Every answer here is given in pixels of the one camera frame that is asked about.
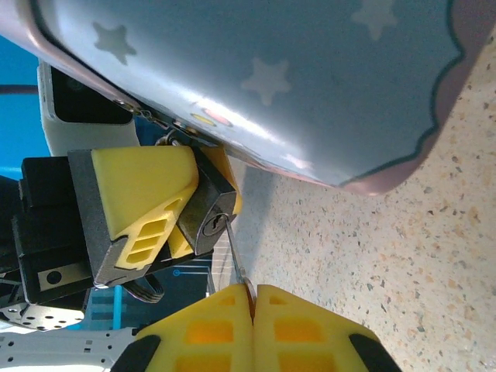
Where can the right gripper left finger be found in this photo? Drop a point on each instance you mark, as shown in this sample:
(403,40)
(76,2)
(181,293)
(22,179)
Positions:
(209,333)

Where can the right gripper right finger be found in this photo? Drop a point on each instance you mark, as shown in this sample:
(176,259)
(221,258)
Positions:
(302,333)

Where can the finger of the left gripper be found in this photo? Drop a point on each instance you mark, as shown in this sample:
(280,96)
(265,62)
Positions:
(224,170)
(139,186)

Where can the small metal padlock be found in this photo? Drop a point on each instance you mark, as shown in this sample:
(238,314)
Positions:
(201,197)

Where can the small metal key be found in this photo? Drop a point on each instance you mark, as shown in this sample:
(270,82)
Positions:
(238,262)

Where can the blue cartoon tin box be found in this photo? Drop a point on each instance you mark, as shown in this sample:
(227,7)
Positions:
(271,58)

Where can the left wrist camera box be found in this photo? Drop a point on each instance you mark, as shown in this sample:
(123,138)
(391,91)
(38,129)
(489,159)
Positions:
(89,135)

